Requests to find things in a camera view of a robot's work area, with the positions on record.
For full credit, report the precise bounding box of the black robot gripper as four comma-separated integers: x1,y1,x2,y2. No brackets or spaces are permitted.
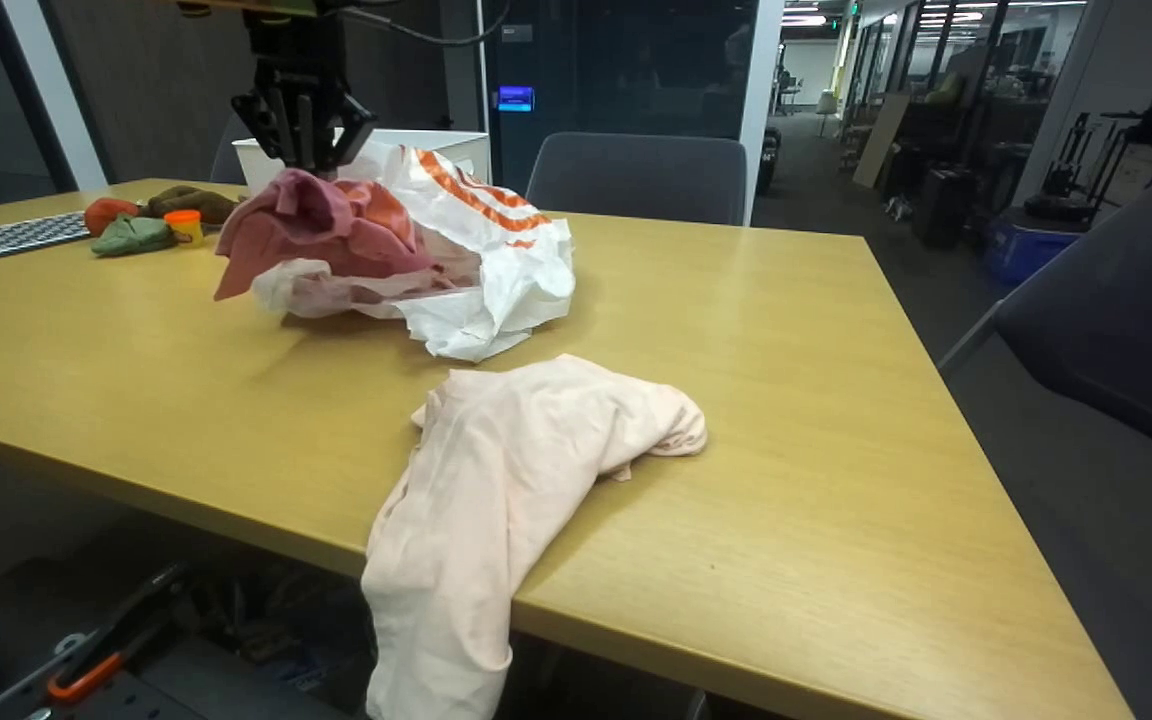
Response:
233,10,373,171

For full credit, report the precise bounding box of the pink orange printed shirt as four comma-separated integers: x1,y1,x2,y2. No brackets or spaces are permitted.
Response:
218,170,448,301

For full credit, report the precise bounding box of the white orange plastic bag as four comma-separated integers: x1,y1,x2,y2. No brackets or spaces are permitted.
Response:
250,150,577,359

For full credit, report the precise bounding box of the pale peach garment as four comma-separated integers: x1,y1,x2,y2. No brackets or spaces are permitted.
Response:
360,358,707,720

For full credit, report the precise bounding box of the white storage box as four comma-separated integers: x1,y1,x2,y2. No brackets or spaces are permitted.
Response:
233,130,491,191

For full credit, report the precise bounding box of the brown plush toy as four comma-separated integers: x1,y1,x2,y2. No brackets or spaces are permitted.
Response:
144,183,233,234

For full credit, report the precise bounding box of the small orange toy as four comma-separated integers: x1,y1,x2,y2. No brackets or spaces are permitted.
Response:
165,209,205,245

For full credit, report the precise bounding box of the green plush toy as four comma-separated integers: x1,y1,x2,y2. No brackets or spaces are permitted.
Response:
91,215,176,261

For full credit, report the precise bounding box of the orange plush toy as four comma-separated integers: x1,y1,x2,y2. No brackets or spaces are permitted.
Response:
85,195,144,236

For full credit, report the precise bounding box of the white computer keyboard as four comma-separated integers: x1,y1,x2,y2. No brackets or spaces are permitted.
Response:
0,214,87,256

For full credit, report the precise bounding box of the grey office chair centre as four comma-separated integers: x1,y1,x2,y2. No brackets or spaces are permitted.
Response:
526,133,749,226

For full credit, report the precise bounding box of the black orange tool under table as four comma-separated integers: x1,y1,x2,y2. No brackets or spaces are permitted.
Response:
0,566,199,720

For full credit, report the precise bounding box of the blue bin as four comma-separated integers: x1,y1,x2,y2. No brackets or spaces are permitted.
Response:
988,220,1076,287

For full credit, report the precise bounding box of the dark grey chair right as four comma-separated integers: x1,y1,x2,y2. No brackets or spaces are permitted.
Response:
938,187,1152,720

